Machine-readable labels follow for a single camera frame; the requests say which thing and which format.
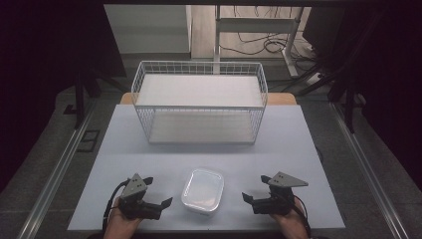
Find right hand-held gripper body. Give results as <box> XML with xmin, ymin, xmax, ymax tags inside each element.
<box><xmin>251</xmin><ymin>170</ymin><xmax>310</xmax><ymax>216</ymax></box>

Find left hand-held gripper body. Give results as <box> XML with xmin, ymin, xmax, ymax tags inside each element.
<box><xmin>117</xmin><ymin>172</ymin><xmax>164</xmax><ymax>221</ymax></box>

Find person's left hand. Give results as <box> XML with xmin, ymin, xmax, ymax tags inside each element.
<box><xmin>105</xmin><ymin>197</ymin><xmax>144</xmax><ymax>235</ymax></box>

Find person's right hand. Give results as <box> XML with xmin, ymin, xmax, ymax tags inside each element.
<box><xmin>270</xmin><ymin>201</ymin><xmax>311</xmax><ymax>235</ymax></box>

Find pale blue table cover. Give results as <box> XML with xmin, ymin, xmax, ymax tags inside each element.
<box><xmin>67</xmin><ymin>104</ymin><xmax>346</xmax><ymax>232</ymax></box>

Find white lidded plastic container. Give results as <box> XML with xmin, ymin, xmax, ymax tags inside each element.
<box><xmin>180</xmin><ymin>167</ymin><xmax>226</xmax><ymax>216</ymax></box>

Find black floor plate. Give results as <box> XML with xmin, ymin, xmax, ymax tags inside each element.
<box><xmin>77</xmin><ymin>128</ymin><xmax>102</xmax><ymax>153</ymax></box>

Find wooden table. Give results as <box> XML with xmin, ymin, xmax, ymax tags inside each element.
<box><xmin>118</xmin><ymin>92</ymin><xmax>299</xmax><ymax>107</ymax></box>

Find black metal stand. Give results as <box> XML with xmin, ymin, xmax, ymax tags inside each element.
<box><xmin>73</xmin><ymin>64</ymin><xmax>128</xmax><ymax>131</ymax></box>
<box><xmin>297</xmin><ymin>63</ymin><xmax>367</xmax><ymax>134</ymax></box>

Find white power strip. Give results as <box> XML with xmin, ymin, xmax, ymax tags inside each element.
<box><xmin>306</xmin><ymin>72</ymin><xmax>322</xmax><ymax>87</ymax></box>

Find white cabinet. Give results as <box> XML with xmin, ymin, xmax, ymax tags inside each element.
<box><xmin>104</xmin><ymin>4</ymin><xmax>194</xmax><ymax>56</ymax></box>

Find dark curtain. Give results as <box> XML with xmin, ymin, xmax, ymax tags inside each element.
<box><xmin>303</xmin><ymin>0</ymin><xmax>422</xmax><ymax>192</ymax></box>
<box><xmin>0</xmin><ymin>0</ymin><xmax>127</xmax><ymax>193</ymax></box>

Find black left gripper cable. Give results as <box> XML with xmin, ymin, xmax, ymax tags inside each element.
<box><xmin>102</xmin><ymin>179</ymin><xmax>129</xmax><ymax>232</ymax></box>

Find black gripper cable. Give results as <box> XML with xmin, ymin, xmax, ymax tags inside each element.
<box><xmin>102</xmin><ymin>179</ymin><xmax>129</xmax><ymax>232</ymax></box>
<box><xmin>293</xmin><ymin>194</ymin><xmax>314</xmax><ymax>239</ymax></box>

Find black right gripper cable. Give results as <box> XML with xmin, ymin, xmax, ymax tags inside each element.
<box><xmin>293</xmin><ymin>194</ymin><xmax>314</xmax><ymax>239</ymax></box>

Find silver metal rail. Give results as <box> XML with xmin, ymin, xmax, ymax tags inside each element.
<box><xmin>15</xmin><ymin>99</ymin><xmax>98</xmax><ymax>239</ymax></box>
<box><xmin>328</xmin><ymin>102</ymin><xmax>410</xmax><ymax>239</ymax></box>

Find white wire basket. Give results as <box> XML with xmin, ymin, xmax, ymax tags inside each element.
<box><xmin>130</xmin><ymin>60</ymin><xmax>270</xmax><ymax>145</ymax></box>

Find black floor cables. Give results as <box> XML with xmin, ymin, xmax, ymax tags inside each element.
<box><xmin>218</xmin><ymin>5</ymin><xmax>317</xmax><ymax>58</ymax></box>

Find white metal desk frame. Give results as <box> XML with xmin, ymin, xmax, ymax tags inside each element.
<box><xmin>213</xmin><ymin>4</ymin><xmax>306</xmax><ymax>78</ymax></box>

